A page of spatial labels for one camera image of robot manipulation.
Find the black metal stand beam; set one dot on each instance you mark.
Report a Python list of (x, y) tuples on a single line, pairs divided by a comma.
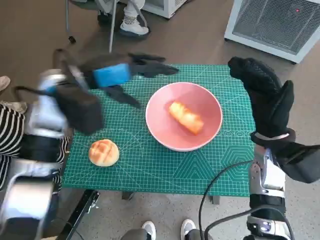
[(82, 210)]

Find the long toy bread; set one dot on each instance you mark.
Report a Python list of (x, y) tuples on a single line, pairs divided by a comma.
[(186, 117)]

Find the bare left robot hand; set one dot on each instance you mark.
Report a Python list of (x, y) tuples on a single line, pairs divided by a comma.
[(112, 75)]

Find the green cutting mat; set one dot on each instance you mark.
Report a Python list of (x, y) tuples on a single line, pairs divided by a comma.
[(150, 170)]

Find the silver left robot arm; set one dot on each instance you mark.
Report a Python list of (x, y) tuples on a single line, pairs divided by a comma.
[(37, 120)]

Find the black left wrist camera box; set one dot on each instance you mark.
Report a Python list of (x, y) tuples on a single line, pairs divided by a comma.
[(80, 110)]

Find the grey chair with metal legs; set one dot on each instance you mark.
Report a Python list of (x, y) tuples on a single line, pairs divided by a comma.
[(112, 30)]

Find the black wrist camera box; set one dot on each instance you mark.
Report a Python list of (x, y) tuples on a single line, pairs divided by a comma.
[(80, 110), (300, 162)]

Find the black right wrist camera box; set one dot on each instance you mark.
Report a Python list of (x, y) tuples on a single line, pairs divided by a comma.
[(300, 162)]

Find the white appliance with mesh grille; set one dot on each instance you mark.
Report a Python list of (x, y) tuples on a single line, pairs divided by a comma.
[(270, 25)]

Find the person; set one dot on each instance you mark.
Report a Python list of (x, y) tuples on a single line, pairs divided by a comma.
[(10, 132), (6, 83), (132, 25), (149, 228)]

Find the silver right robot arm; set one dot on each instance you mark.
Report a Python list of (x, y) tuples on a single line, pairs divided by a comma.
[(267, 175)]

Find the small white cabinet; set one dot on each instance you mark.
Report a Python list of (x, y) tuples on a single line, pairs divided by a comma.
[(165, 7)]

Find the pink bowl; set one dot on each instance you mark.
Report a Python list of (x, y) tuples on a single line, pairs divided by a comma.
[(160, 125)]

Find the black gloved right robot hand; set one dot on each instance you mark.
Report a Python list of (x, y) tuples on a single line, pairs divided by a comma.
[(267, 100)]

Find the black table leg bracket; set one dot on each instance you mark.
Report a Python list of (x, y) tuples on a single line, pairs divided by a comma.
[(127, 195), (216, 200)]

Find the round toy bread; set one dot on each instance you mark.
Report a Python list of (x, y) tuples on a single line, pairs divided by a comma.
[(103, 152)]

